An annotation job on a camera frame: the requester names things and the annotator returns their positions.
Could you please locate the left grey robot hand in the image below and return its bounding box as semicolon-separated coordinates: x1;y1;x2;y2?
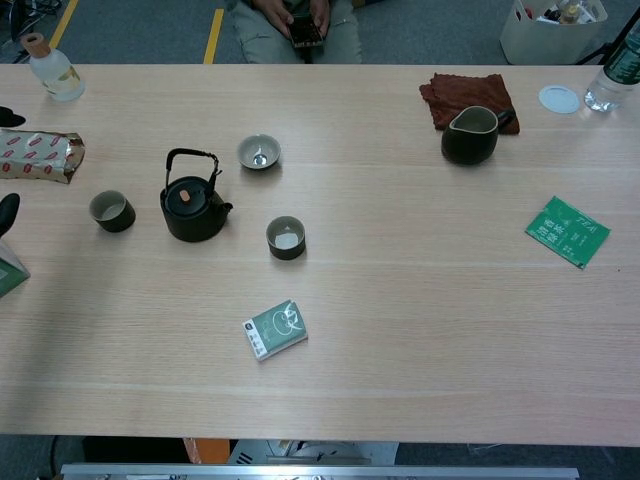
0;105;27;236

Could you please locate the black teapot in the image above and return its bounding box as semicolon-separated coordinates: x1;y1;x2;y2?
159;147;235;244

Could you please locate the small dark ceramic teacup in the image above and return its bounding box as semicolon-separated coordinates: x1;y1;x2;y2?
88;190;137;234
265;215;307;261

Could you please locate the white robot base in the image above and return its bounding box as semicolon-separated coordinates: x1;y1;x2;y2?
229;439;399;466

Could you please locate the foil bag with red print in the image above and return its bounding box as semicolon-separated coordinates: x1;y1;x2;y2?
0;128;86;186

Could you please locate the large green tea box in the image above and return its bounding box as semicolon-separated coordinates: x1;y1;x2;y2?
0;238;31;299

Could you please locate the clear bottle with cork cap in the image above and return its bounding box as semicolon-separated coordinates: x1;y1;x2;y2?
19;32;86;104

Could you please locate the wide grey tea bowl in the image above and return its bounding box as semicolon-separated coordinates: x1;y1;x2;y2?
236;133;282;172

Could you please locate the small green tea box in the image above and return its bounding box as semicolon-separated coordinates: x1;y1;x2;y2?
242;298;309;363

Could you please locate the seated person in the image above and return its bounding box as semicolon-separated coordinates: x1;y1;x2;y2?
227;0;364;65

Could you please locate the phone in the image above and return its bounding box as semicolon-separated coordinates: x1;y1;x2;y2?
287;12;329;51

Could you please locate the dark ceramic pitcher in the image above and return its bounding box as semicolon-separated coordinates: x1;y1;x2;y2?
440;105;516;166

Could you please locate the brown cloth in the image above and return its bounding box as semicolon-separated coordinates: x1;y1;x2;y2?
418;72;521;136

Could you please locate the flat green tea sachet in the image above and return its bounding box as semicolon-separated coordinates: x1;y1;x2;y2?
524;195;612;271

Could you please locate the white round lid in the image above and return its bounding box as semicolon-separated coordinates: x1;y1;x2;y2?
538;84;581;115

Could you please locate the white storage bin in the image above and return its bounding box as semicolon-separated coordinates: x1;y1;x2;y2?
499;0;610;66

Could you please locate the plastic bottle with green label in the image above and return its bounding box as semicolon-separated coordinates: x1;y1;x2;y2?
583;19;640;114

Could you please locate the aluminium rail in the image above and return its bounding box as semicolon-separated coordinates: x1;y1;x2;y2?
59;463;581;480

